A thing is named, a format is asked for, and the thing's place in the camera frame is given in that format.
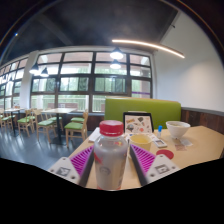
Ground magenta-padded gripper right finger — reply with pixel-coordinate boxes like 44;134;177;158
128;143;181;187

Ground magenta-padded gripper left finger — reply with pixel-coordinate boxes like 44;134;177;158
47;145;96;188

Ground clear red-capped drink bottle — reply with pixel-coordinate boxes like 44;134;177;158
93;120;130;192

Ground flat round red coaster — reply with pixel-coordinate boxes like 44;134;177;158
155;149;175;160

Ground small white flat device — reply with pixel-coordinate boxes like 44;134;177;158
151;135;168;149

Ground white ceramic bowl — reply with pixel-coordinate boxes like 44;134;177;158
165;120;192;140

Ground group of green-seated wooden chairs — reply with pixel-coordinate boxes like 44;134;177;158
0;108;90;148

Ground black-framed sticker-covered tablet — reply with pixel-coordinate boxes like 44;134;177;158
122;111;155;135

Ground green upholstered booth bench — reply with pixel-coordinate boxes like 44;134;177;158
104;96;183;130

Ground light wooden dining table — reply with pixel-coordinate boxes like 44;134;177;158
2;107;26;134
41;107;78;144

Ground group of pendant lamps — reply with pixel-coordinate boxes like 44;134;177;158
28;46;125;78

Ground long curved ceiling light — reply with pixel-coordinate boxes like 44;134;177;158
111;38;186;60

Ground cream mug with yellow handle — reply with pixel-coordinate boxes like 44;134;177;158
129;133;153;153

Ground large black-framed window wall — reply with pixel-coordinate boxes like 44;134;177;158
0;50;154;114

